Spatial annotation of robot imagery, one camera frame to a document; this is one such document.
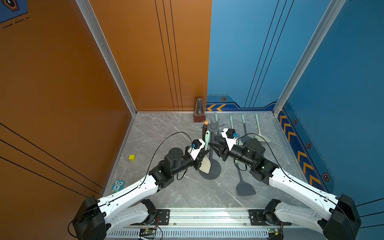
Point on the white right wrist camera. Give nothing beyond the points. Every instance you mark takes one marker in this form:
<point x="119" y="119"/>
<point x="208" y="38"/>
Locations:
<point x="231" y="137"/>

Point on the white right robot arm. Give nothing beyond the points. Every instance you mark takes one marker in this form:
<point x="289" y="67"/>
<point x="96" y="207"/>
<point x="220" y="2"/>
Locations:
<point x="337" y="218"/>

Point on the aluminium corner post left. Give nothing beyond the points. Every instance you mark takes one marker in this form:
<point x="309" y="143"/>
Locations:
<point x="101" y="41"/>

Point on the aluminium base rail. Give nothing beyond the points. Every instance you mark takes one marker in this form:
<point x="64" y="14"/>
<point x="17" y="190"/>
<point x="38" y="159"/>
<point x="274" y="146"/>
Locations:
<point x="203" y="223"/>

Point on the red wooden metronome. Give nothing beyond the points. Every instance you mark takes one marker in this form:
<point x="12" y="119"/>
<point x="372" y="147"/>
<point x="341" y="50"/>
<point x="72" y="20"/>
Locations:
<point x="199" y="111"/>

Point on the aluminium corner post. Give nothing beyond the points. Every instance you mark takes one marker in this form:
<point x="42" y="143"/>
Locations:
<point x="101" y="41"/>
<point x="319" y="34"/>

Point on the cream slotted turner mint handle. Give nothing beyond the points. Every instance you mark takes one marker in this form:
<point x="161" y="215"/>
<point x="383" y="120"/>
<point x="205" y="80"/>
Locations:
<point x="206" y="164"/>

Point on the green circuit board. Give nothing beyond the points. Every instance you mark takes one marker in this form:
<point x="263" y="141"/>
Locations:
<point x="275" y="234"/>
<point x="147" y="233"/>

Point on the aluminium corner post right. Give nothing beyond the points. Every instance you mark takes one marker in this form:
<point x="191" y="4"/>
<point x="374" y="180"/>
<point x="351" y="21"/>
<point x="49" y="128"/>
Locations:
<point x="319" y="34"/>

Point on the brown wooden handle utensil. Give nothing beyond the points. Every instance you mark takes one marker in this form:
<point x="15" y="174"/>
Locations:
<point x="204" y="129"/>

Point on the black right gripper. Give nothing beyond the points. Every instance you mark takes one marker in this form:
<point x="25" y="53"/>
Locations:
<point x="224" y="151"/>

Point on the grey turner mint handle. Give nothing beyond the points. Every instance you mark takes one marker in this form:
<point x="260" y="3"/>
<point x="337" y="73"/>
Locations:
<point x="246" y="136"/>

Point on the green circuit board right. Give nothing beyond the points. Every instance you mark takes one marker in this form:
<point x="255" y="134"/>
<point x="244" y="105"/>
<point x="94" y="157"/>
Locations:
<point x="275" y="234"/>

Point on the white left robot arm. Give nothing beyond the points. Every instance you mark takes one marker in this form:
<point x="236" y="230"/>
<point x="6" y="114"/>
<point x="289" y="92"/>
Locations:
<point x="98" y="217"/>

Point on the green circuit board left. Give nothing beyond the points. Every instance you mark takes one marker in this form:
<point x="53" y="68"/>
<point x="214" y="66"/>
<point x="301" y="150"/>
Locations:
<point x="147" y="233"/>

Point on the grey kitchen utensil rack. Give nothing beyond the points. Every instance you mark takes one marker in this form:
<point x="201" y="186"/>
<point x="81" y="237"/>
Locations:
<point x="215" y="170"/>

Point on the cream spatula mint handle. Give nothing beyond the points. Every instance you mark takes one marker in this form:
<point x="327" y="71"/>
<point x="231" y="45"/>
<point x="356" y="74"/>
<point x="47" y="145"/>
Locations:
<point x="260" y="137"/>

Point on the blue owl toy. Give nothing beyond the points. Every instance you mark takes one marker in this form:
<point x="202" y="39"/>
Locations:
<point x="118" y="186"/>

